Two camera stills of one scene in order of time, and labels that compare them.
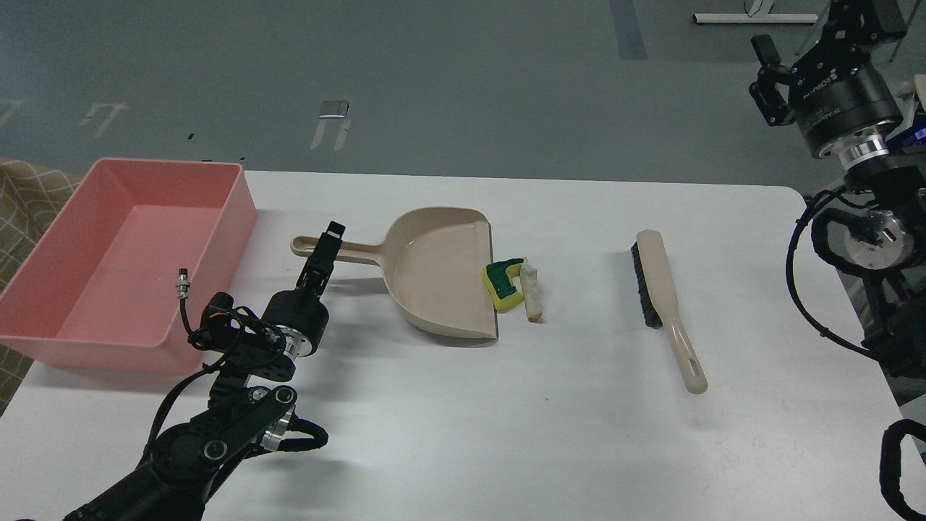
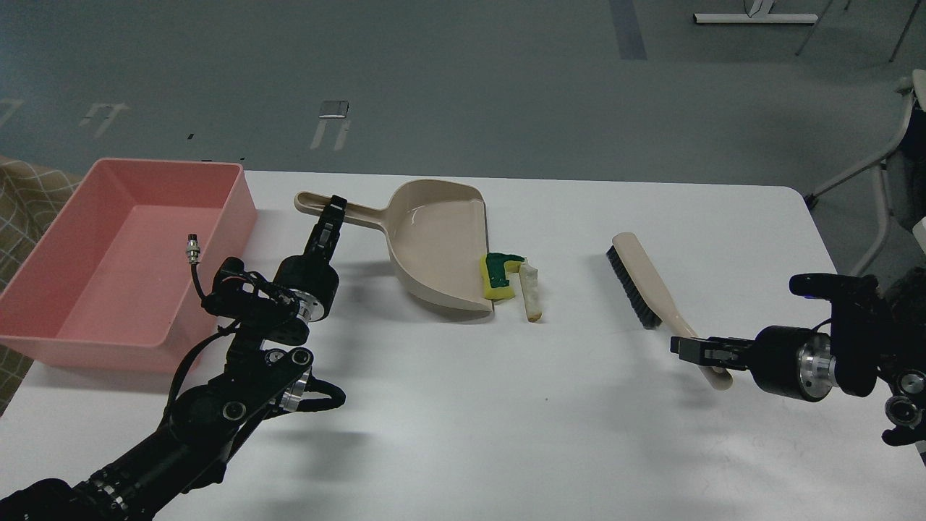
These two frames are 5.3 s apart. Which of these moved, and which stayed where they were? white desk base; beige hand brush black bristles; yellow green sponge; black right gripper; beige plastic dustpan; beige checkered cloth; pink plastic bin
Moved: black right gripper; beige hand brush black bristles; beige plastic dustpan; yellow green sponge
Stayed: white desk base; pink plastic bin; beige checkered cloth
